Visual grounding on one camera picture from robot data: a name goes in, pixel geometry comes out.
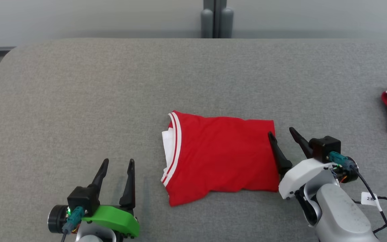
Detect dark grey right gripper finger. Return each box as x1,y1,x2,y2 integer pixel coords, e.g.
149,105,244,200
267,131,293,176
289,127,314,159

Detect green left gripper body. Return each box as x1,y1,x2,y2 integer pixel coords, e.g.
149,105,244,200
81,204,140,239

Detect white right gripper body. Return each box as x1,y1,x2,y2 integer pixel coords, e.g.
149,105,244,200
278,157,337,200

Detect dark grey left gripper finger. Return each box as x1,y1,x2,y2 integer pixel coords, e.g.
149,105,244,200
119,159,136,209
88,158,110,205

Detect red white-trimmed garment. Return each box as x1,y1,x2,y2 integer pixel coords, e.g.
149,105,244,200
161,110,280,207

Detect black cable teal connector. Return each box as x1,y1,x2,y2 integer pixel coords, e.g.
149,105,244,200
328,151,387,236
62,206,86,242

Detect white cable label tag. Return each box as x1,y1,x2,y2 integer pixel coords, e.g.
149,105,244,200
361,192,382,211

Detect grey metal post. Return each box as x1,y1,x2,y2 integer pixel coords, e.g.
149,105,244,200
200,0,234,39

